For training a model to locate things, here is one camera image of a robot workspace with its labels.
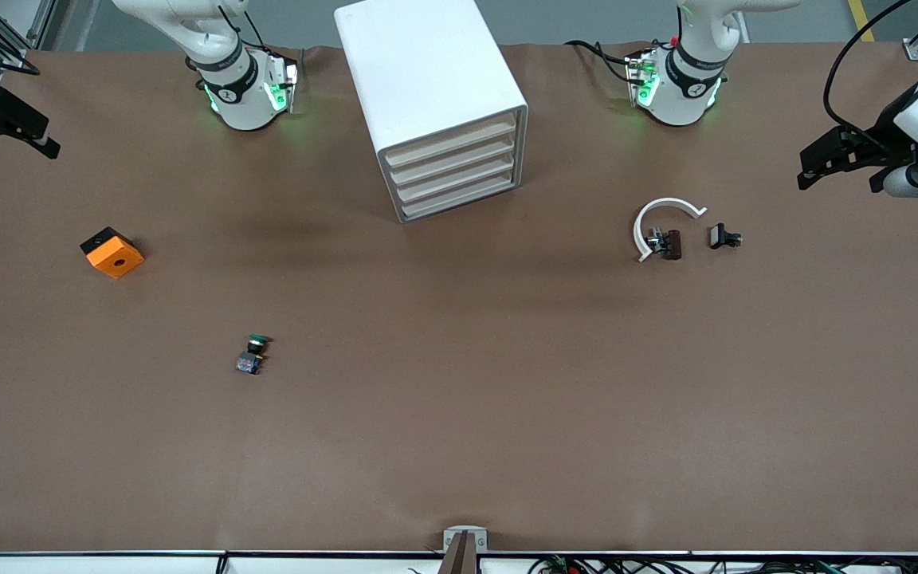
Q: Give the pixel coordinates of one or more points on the white curved plastic part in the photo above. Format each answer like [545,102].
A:
[641,227]

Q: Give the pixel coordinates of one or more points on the brown upright post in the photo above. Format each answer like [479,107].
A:
[460,558]

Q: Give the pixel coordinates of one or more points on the green push button switch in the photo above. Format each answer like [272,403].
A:
[249,363]

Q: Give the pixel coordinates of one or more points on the orange block with black side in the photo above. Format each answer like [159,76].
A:
[116,259]

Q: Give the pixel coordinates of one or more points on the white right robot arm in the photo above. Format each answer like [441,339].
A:
[244,104]

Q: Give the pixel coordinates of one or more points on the grey metal bracket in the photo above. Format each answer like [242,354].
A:
[453,532]

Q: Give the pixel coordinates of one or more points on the white table edge rail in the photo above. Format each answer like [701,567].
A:
[108,564]

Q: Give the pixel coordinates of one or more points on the brown table cover sheet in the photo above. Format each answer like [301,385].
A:
[459,399]

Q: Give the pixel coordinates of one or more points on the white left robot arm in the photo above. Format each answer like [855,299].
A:
[686,96]

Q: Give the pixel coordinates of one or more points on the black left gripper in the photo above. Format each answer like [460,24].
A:
[883,140]

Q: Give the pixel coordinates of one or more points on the small black plastic part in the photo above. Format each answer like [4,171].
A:
[719,236]

